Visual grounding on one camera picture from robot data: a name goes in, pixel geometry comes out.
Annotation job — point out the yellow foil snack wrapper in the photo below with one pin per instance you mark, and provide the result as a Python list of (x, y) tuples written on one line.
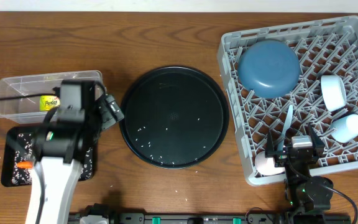
[(47, 102)]

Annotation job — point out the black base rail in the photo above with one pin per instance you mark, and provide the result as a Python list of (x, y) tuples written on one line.
[(98, 213)]

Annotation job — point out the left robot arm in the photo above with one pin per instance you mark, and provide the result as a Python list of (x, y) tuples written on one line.
[(60, 145)]

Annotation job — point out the white plastic knife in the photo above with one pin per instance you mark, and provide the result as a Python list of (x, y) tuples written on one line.
[(286, 126)]

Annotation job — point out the orange carrot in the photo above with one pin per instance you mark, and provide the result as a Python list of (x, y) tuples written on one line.
[(25, 165)]

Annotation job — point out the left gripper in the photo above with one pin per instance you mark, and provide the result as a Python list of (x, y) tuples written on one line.
[(112, 116)]

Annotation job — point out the grey plastic dishwasher rack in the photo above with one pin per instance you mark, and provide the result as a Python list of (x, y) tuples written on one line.
[(324, 47)]

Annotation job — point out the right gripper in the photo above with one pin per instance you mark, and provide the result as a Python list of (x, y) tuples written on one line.
[(280, 157)]

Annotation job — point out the pink cup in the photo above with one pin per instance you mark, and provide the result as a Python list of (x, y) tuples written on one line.
[(266, 165)]

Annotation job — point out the clear plastic bin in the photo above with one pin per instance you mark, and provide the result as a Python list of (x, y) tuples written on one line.
[(25, 110)]

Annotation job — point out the round black serving tray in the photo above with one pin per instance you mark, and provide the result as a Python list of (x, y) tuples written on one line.
[(174, 117)]

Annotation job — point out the dark blue plate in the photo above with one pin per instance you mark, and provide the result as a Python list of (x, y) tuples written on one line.
[(270, 68)]

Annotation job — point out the black rectangular tray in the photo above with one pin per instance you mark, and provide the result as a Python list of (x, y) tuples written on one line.
[(11, 147)]

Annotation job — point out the light blue cup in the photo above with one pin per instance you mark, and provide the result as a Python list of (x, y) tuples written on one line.
[(345, 129)]

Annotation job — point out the light blue bowl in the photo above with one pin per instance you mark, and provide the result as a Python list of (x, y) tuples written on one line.
[(333, 92)]

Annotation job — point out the pile of white rice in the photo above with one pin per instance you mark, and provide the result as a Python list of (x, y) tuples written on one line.
[(23, 177)]

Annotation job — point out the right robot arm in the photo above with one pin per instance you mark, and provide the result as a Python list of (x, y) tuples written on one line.
[(309, 196)]

